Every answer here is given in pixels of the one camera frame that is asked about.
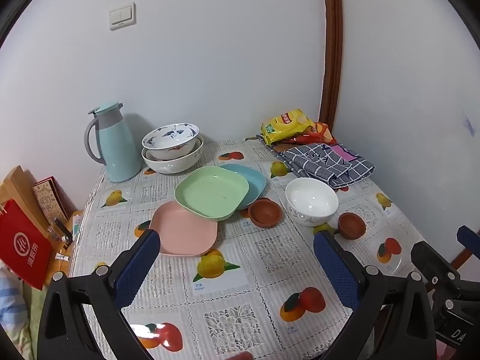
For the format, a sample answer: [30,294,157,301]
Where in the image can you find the pink square plate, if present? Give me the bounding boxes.
[149,200,219,258]

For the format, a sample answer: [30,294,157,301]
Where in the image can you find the green blanket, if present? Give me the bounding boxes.
[22,281,51,360]

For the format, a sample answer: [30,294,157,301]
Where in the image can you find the brown wooden door frame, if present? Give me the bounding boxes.
[320,0,344,128]

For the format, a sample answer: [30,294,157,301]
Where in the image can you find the small black device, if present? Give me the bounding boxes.
[54,217,74,250]

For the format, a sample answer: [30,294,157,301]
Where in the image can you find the pastel patterned bedding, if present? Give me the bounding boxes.
[0,262,34,360]

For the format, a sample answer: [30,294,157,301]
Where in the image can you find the red chips bag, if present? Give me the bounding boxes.
[281,122,338,145]

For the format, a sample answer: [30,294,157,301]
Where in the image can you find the green square plate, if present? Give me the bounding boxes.
[175,166,250,222]

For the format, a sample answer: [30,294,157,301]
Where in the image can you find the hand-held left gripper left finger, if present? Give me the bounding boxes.
[37,228,161,360]

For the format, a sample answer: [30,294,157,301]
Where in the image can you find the white bowl with grey swirls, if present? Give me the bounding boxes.
[285,177,339,227]

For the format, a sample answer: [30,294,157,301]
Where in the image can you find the fruit print tablecloth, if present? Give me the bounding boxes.
[67,137,432,360]

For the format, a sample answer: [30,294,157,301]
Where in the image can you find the blue square plate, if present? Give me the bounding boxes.
[218,163,267,211]

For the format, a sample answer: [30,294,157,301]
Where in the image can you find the wooden bedside cabinet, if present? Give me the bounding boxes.
[45,210,85,287]

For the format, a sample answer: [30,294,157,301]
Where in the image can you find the white light switch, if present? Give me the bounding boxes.
[109,2,137,31]

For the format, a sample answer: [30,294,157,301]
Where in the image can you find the large white swirl bowl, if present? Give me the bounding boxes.
[141,136,204,174]

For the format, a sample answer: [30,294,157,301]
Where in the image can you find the teal thermos jug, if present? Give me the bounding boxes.
[84,101,142,183]

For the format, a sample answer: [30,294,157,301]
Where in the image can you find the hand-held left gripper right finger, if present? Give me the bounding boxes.
[313,230,437,360]

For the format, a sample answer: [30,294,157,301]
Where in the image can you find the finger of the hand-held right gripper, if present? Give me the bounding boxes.
[457,226,480,260]
[410,241,464,301]

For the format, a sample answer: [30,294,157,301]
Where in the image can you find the patterned book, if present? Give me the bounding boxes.
[32,176,70,229]

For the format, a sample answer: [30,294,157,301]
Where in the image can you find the red paper bag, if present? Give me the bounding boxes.
[0,199,53,290]

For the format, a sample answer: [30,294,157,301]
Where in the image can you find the brown clay bowl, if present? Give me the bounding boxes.
[248,197,283,228]
[338,212,366,240]

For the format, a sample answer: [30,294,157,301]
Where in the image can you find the blue patterned white bowl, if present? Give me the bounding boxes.
[142,122,201,161]

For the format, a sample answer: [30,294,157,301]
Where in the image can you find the yellow chips bag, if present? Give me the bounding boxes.
[261,109,315,146]

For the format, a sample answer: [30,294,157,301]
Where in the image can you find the grey checked cloth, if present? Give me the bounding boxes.
[257,134,376,189]

